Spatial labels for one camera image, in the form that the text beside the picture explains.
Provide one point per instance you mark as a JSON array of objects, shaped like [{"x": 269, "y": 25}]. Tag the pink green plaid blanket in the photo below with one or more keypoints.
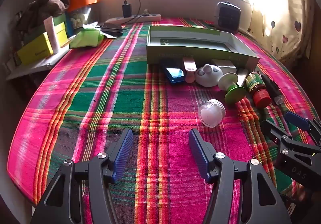
[{"x": 100, "y": 88}]

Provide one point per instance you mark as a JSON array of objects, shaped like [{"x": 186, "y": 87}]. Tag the white plug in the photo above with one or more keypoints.
[{"x": 146, "y": 12}]

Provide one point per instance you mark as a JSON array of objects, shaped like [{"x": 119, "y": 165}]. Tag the white tube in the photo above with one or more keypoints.
[{"x": 51, "y": 35}]

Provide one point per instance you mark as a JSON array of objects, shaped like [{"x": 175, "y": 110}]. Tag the white ribbed round cap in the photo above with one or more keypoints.
[{"x": 212, "y": 113}]

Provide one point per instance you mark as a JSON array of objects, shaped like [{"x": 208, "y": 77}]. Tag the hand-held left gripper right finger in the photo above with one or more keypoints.
[{"x": 198, "y": 153}]

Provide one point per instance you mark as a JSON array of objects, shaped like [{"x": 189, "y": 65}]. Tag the grey board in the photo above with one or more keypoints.
[{"x": 32, "y": 69}]

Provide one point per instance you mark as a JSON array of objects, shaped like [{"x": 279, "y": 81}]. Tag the black speaker cube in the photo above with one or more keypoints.
[{"x": 228, "y": 16}]

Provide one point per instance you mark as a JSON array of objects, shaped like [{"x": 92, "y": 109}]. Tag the heart print curtain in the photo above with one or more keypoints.
[{"x": 283, "y": 25}]

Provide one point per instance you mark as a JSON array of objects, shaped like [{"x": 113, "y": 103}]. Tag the beige power adapter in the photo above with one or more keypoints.
[{"x": 224, "y": 64}]

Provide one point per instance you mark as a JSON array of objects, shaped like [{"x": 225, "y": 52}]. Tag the white panda toy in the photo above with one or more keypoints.
[{"x": 208, "y": 75}]

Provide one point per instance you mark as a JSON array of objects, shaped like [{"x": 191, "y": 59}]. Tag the clear plastic box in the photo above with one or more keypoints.
[{"x": 80, "y": 16}]

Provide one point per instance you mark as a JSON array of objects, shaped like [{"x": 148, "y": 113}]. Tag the white power strip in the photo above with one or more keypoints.
[{"x": 150, "y": 16}]

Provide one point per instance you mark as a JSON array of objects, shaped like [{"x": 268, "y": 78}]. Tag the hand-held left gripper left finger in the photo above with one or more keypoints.
[{"x": 124, "y": 153}]

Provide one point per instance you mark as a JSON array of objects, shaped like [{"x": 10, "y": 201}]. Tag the blue usb tester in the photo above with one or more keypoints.
[{"x": 174, "y": 73}]

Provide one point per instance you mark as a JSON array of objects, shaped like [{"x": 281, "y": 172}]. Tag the blue box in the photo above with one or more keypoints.
[{"x": 69, "y": 24}]

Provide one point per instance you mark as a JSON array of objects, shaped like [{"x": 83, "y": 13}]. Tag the green cloth pouch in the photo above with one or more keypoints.
[{"x": 86, "y": 39}]

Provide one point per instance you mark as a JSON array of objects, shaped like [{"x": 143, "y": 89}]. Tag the brown bottle red cap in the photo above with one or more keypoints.
[{"x": 255, "y": 86}]

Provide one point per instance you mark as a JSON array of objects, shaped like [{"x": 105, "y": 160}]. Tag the green and white spool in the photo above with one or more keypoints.
[{"x": 234, "y": 93}]

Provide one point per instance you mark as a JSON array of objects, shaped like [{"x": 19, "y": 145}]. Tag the black phone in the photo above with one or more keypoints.
[{"x": 111, "y": 28}]

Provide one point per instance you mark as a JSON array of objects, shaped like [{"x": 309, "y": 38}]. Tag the yellow green cardboard box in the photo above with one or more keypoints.
[{"x": 35, "y": 49}]

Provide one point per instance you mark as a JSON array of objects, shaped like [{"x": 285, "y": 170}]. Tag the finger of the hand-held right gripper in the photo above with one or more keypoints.
[
  {"x": 297, "y": 118},
  {"x": 288, "y": 156}
]

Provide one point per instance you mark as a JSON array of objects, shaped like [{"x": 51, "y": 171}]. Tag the black charger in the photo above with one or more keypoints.
[{"x": 127, "y": 10}]

